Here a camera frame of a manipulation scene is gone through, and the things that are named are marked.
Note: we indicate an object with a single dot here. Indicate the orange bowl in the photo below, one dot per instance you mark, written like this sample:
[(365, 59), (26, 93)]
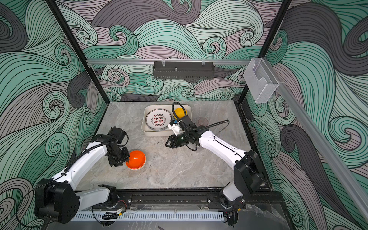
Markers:
[(137, 160)]

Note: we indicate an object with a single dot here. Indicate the black wall tray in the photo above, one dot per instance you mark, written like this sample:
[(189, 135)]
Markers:
[(183, 70)]

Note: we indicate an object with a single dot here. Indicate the clear acrylic wall holder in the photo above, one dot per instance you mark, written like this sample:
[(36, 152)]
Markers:
[(261, 79)]

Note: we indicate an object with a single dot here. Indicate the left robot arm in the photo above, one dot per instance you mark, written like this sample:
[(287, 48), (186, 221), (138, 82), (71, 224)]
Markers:
[(56, 199)]

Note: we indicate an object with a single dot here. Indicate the pink plastic cup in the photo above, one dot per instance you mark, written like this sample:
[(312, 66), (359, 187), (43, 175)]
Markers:
[(202, 122)]

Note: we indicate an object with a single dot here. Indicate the yellow bowl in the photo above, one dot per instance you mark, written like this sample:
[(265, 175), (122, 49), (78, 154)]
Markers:
[(180, 113)]

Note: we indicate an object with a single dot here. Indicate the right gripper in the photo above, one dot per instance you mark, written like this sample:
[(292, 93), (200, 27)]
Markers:
[(173, 142)]

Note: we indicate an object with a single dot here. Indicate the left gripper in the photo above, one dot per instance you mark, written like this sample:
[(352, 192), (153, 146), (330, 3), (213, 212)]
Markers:
[(113, 162)]

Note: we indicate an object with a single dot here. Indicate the white slotted cable duct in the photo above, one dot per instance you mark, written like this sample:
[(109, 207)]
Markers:
[(171, 216)]

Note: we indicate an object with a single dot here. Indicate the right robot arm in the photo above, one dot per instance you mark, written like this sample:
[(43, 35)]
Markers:
[(248, 170)]

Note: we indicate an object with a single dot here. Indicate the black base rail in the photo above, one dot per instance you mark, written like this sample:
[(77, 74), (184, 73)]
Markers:
[(208, 197)]

